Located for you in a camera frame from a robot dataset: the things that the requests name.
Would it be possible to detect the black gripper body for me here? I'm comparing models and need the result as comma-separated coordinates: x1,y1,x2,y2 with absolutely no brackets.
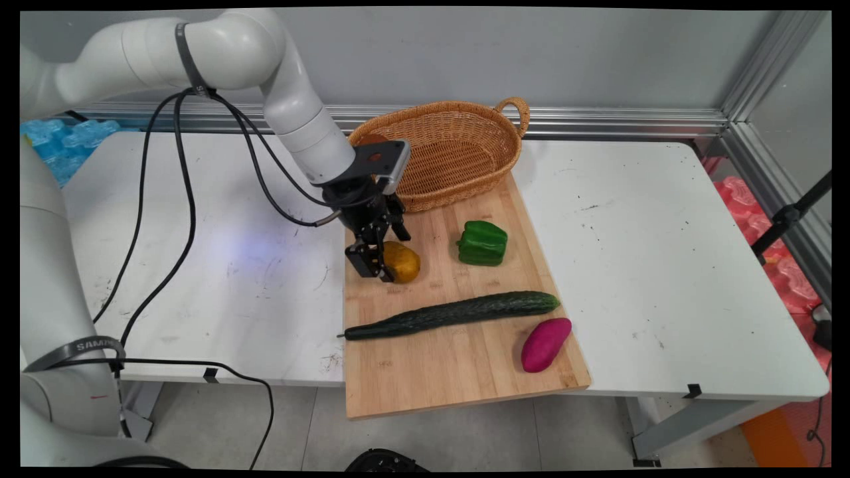
322,175,406,248

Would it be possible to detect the green toy bell pepper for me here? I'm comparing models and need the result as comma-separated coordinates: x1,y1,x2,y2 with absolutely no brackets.
456,220,509,268

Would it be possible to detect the woven wicker basket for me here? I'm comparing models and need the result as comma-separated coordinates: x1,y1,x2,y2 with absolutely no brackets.
347,97,531,214

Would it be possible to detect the dark green toy cucumber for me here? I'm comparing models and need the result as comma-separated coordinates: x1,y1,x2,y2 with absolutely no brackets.
337,290,562,342

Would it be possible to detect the wooden cutting board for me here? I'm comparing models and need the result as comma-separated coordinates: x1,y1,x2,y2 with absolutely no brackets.
343,171,592,421

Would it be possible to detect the purple toy sweet potato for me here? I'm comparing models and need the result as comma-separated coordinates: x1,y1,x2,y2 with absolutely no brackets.
520,317,573,374

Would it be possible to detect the black round device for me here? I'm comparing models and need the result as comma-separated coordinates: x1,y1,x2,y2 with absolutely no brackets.
344,448,431,473

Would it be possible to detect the grey table leg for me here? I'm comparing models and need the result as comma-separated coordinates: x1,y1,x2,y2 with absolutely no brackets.
630,397,791,467
120,381,164,443

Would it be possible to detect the blue foam sheet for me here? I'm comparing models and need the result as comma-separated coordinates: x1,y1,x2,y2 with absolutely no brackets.
20,119,122,189

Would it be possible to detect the black tripod stand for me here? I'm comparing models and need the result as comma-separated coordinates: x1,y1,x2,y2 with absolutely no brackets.
750,171,832,266

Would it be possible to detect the red foam sheet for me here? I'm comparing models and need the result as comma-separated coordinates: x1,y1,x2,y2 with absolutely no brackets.
703,155,832,399

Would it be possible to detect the black power adapter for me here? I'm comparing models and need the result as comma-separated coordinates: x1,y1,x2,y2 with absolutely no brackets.
811,304,832,353

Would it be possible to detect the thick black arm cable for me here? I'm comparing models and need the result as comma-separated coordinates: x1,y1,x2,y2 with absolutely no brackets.
118,88,346,350

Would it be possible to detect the black floor cable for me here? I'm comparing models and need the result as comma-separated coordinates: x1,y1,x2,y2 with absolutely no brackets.
27,357,276,469

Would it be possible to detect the aluminium back frame rail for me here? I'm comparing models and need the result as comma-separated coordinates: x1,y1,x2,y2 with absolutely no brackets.
66,101,731,139

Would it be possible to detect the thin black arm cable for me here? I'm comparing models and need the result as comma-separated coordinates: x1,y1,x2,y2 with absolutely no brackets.
92,88,333,326

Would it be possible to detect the grey printed velcro strap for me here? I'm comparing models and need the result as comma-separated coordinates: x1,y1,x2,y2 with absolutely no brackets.
24,335,127,374

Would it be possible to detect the aluminium side frame rail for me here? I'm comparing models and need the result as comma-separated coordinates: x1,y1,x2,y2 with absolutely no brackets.
717,121,832,311

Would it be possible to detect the aluminium frame post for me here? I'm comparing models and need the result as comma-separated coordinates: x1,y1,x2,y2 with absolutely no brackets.
721,10,828,124

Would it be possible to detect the thin black adapter cable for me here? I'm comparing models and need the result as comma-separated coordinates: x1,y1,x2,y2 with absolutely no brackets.
806,355,832,467

